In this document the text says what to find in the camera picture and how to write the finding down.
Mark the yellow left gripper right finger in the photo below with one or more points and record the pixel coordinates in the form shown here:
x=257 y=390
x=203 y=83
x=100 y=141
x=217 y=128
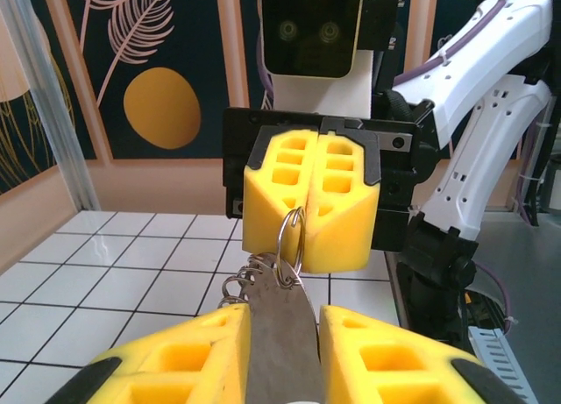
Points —
x=385 y=369

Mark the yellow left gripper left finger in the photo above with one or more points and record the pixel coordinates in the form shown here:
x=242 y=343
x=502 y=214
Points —
x=175 y=360

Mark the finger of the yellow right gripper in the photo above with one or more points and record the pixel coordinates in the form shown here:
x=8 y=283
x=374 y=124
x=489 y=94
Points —
x=263 y=220
x=346 y=228

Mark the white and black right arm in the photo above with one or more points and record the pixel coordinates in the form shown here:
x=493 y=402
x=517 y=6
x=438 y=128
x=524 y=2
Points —
x=482 y=62

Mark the grey metal base sheet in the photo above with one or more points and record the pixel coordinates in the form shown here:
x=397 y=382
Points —
x=534 y=281

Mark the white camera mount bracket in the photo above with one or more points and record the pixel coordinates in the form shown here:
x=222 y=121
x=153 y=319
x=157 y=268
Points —
x=324 y=93

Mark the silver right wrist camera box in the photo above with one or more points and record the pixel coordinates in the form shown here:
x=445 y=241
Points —
x=307 y=27

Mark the aluminium corner post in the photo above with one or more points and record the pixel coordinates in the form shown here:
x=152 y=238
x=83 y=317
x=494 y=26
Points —
x=48 y=93

